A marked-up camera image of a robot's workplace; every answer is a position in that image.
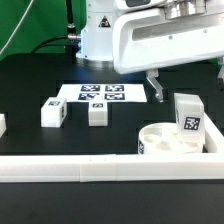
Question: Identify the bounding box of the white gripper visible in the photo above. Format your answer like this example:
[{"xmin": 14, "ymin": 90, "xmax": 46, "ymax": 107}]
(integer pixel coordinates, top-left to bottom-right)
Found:
[{"xmin": 112, "ymin": 7, "xmax": 224, "ymax": 102}]

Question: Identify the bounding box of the white round stool seat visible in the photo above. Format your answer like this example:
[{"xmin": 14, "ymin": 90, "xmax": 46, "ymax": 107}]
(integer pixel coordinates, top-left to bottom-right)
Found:
[{"xmin": 138, "ymin": 122, "xmax": 203, "ymax": 155}]

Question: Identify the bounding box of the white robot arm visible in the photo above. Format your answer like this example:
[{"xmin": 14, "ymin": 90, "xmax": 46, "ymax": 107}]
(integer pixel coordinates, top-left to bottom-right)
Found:
[{"xmin": 77, "ymin": 0, "xmax": 224, "ymax": 100}]

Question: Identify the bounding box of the white marker sheet with tags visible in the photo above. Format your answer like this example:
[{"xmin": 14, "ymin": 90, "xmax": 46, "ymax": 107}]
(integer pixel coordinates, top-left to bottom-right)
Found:
[{"xmin": 58, "ymin": 84, "xmax": 147, "ymax": 103}]

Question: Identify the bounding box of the white U-shaped fence wall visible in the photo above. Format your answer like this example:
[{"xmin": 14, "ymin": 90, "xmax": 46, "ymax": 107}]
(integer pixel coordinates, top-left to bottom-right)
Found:
[{"xmin": 0, "ymin": 118, "xmax": 224, "ymax": 182}]

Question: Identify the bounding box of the black cable on base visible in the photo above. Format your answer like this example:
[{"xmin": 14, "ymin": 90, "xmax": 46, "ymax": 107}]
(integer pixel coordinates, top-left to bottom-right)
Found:
[{"xmin": 31, "ymin": 0, "xmax": 82, "ymax": 55}]

